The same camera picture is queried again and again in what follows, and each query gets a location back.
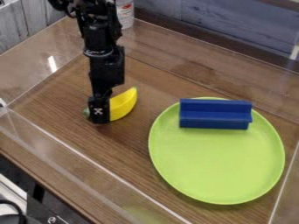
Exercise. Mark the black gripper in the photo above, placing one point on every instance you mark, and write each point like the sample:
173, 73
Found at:
107, 74

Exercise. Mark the yellow toy banana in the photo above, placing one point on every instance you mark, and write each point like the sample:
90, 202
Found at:
121, 105

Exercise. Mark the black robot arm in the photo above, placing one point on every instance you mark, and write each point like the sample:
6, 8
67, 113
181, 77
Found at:
100, 30

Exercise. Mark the green round plate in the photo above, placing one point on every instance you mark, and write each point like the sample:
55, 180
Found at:
219, 166

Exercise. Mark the blue stepped block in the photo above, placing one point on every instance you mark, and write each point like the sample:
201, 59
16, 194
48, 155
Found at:
215, 114

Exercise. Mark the white labelled canister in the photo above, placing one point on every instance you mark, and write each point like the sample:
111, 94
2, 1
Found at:
126, 12

